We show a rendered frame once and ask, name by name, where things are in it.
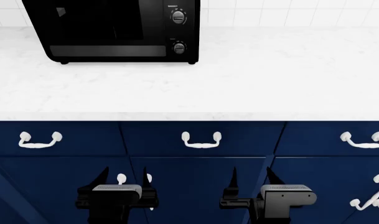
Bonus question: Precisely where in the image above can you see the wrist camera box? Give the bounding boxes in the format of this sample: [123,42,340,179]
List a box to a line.
[91,184,144,207]
[259,184,318,212]

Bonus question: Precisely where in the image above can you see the navy blue cabinet door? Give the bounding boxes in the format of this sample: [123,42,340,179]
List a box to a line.
[248,155,379,224]
[0,156,148,224]
[129,156,268,224]

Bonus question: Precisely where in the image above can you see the dark glass oven door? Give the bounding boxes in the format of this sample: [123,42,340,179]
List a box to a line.
[21,0,169,60]

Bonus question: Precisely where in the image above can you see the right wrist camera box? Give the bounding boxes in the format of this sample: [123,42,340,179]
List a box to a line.
[259,184,318,212]

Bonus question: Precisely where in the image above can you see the black oven door handle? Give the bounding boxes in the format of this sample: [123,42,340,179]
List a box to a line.
[49,45,167,58]

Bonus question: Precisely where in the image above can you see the black toaster oven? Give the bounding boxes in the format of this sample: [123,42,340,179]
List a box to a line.
[21,0,201,65]

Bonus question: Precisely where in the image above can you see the black round oven knob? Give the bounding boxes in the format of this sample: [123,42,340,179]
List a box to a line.
[171,10,188,25]
[172,41,188,55]

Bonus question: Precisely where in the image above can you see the white curved drawer handle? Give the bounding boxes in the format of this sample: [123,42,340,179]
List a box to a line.
[339,131,379,149]
[17,131,63,149]
[180,131,223,149]

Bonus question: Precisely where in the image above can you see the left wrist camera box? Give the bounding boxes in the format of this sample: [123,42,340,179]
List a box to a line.
[91,184,144,207]

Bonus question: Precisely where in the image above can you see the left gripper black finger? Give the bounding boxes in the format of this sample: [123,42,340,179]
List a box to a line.
[88,166,110,188]
[141,166,153,189]

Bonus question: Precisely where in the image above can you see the navy blue drawer front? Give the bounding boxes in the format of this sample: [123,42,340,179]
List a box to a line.
[118,120,287,159]
[0,120,128,158]
[273,120,379,157]

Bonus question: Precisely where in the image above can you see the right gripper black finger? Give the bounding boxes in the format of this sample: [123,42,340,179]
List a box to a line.
[227,166,239,190]
[266,166,286,187]

